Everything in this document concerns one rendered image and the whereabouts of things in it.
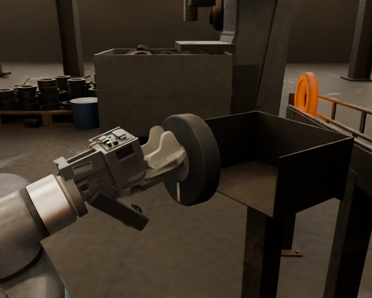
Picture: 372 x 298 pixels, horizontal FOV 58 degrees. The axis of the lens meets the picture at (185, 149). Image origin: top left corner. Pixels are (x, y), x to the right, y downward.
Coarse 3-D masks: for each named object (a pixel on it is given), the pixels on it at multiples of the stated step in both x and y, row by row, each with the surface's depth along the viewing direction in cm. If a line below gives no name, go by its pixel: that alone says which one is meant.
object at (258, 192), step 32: (224, 128) 80; (256, 128) 86; (288, 128) 77; (320, 128) 70; (224, 160) 83; (256, 160) 88; (288, 160) 55; (320, 160) 60; (224, 192) 69; (256, 192) 68; (288, 192) 58; (320, 192) 63; (256, 224) 73; (256, 256) 75; (256, 288) 77
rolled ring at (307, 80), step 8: (304, 72) 123; (304, 80) 122; (312, 80) 118; (296, 88) 131; (304, 88) 130; (312, 88) 116; (296, 96) 132; (304, 96) 131; (312, 96) 116; (296, 104) 132; (304, 104) 131; (312, 104) 117; (312, 112) 119
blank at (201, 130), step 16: (176, 128) 55; (192, 128) 51; (208, 128) 53; (192, 144) 52; (208, 144) 51; (192, 160) 53; (208, 160) 50; (176, 176) 58; (192, 176) 53; (208, 176) 51; (176, 192) 58; (192, 192) 54; (208, 192) 53
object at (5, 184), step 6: (0, 174) 119; (6, 174) 119; (12, 174) 119; (0, 180) 114; (6, 180) 114; (12, 180) 114; (18, 180) 114; (24, 180) 114; (0, 186) 110; (6, 186) 110; (12, 186) 110; (18, 186) 110; (24, 186) 110; (0, 192) 106; (6, 192) 106; (12, 192) 106
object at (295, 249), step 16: (352, 176) 76; (352, 192) 76; (352, 208) 77; (368, 208) 77; (288, 224) 142; (336, 224) 85; (352, 224) 79; (368, 224) 79; (288, 240) 145; (336, 240) 85; (352, 240) 80; (368, 240) 80; (336, 256) 85; (352, 256) 82; (336, 272) 85; (352, 272) 83; (336, 288) 85; (352, 288) 85
